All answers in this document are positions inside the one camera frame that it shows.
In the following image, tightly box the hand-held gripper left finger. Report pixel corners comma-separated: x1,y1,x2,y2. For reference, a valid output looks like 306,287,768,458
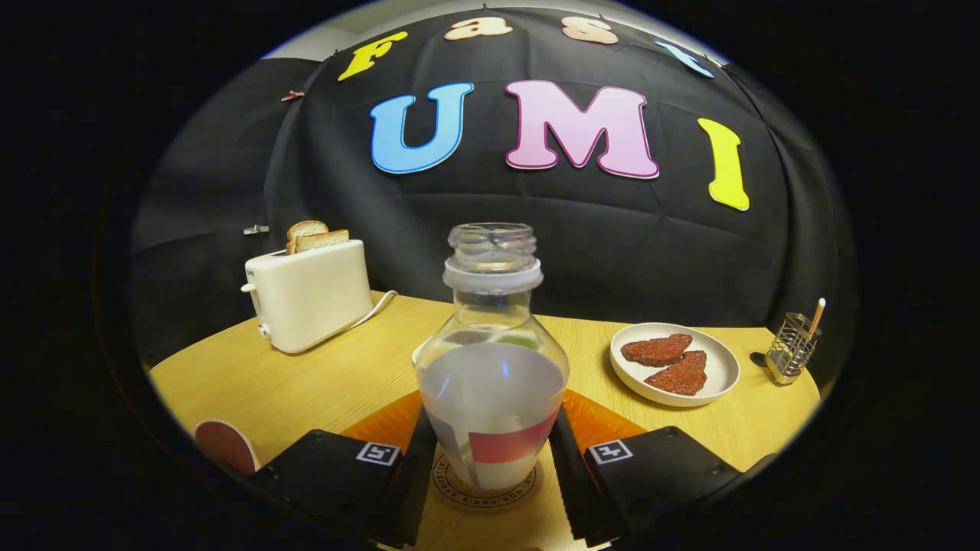
249,390,439,548

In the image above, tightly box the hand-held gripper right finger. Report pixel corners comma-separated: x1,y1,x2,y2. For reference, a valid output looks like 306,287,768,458
547,389,774,548

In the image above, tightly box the round cork coaster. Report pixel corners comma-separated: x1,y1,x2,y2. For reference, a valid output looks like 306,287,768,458
431,444,544,510

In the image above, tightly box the clear plastic juice bottle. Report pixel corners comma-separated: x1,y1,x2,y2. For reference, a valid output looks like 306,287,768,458
416,223,571,491

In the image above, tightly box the beige cup with wooden handle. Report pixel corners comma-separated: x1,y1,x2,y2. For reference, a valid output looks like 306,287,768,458
194,419,261,477

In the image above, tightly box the wooden table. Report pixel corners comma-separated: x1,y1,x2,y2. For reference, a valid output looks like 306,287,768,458
148,291,822,551

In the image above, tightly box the red-brown meat slice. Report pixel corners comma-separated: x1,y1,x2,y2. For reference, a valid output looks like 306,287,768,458
645,350,708,396
621,333,694,367

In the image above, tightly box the white round plate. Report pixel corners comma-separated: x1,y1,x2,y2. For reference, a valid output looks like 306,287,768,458
610,322,741,407

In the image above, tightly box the white toaster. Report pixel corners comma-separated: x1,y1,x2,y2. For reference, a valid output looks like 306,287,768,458
241,240,374,354

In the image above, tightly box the black backdrop cloth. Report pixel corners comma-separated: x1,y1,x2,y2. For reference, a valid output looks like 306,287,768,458
130,6,854,368

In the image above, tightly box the toast slice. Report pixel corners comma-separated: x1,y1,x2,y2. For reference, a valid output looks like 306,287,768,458
286,220,330,255
294,230,351,254

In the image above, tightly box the white toaster cable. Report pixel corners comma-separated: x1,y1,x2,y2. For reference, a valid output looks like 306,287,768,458
337,289,399,337

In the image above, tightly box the wire mesh holder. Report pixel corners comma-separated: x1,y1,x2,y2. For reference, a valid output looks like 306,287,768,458
764,312,822,386

